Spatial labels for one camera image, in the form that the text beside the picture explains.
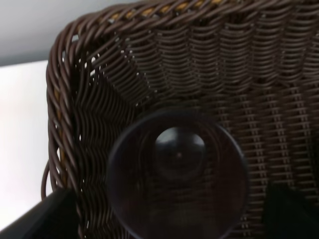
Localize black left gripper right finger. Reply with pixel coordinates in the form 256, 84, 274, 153
264, 184, 319, 239

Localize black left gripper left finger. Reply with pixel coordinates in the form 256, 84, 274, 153
0, 189, 79, 239

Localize translucent purple plastic cup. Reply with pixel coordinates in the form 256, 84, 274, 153
106, 110, 249, 239

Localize dark brown wicker basket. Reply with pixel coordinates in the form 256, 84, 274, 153
42, 0, 319, 239

